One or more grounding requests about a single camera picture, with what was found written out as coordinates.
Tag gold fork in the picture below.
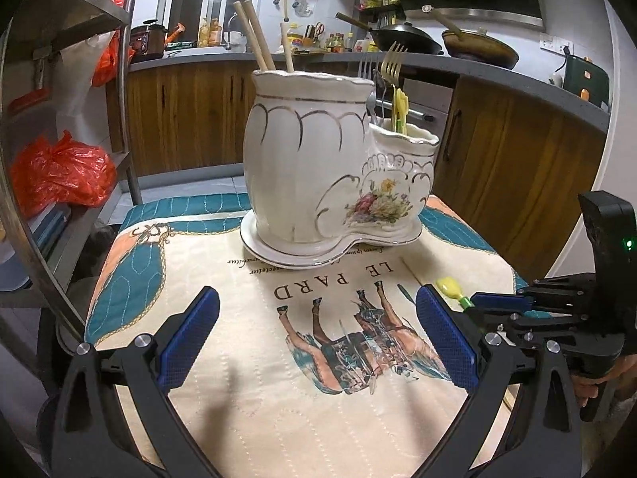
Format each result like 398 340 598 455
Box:
381 41 408 133

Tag metal storage rack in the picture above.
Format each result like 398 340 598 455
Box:
0 0 146 359

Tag black wok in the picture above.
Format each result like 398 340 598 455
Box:
336 11 445 57

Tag large red plastic bag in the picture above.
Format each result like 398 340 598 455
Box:
10 131 118 221

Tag person's right hand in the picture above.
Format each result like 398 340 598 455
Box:
572 345 637 405

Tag white floral ceramic utensil holder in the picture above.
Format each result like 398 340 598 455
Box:
240 69 441 267

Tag yellow oil bottle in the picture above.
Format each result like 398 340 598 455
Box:
198 16 223 49

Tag printed quilted mat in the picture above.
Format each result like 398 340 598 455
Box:
84 192 528 478

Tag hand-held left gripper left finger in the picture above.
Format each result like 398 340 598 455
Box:
50 285 221 478

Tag blue flat container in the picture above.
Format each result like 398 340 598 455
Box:
0 204 71 290

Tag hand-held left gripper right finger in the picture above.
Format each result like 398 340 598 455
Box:
413 283 583 478

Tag yellow tulip green handle utensil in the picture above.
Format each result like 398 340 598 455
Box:
391 87 412 135
435 278 479 310

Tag green countertop appliance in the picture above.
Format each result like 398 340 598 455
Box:
562 55 611 106

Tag brown frying pan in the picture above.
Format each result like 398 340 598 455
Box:
432 9 519 69

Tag small red plastic bag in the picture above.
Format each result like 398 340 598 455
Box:
92 30 133 88

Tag kitchen faucet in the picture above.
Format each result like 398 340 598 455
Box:
226 12 246 51

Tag wooden chopstick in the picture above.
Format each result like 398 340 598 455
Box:
234 1 270 71
244 0 277 71
280 22 296 73

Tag dark red rice cooker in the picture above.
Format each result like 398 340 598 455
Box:
129 20 168 63

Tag stainless steel oven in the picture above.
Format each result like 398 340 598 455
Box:
371 74 456 128

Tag wooden kitchen cabinets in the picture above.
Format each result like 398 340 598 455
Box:
124 60 606 280

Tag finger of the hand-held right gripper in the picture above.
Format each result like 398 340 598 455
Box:
470 273 598 312
464 310 623 355

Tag grey kitchen countertop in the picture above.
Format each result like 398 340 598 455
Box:
128 51 611 131

